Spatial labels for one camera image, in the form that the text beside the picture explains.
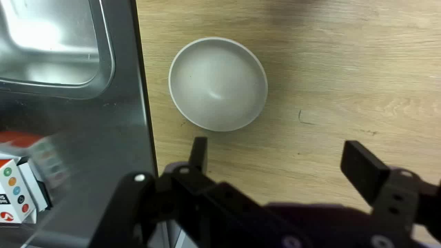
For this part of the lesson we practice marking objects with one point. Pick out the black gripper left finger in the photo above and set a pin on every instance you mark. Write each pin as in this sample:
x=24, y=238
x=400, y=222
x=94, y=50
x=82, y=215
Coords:
x=199, y=153

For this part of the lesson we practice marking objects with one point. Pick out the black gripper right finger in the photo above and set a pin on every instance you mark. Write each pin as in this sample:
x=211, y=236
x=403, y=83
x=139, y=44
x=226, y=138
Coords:
x=363, y=167

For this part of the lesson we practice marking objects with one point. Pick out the white ceramic bowl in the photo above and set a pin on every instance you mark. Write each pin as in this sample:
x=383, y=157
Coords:
x=218, y=84

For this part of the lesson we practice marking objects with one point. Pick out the stainless steel sink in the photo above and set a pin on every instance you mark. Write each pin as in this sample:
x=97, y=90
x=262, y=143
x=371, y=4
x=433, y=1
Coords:
x=115, y=114

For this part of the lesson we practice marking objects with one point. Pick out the white and black box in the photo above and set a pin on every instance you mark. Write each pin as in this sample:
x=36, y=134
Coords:
x=37, y=190

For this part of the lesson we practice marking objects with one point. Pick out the red flat packet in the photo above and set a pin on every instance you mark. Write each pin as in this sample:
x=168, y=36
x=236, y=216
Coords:
x=15, y=138

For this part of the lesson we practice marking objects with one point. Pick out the white box with coloured dots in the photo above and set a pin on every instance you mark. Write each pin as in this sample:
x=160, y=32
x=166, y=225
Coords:
x=14, y=193

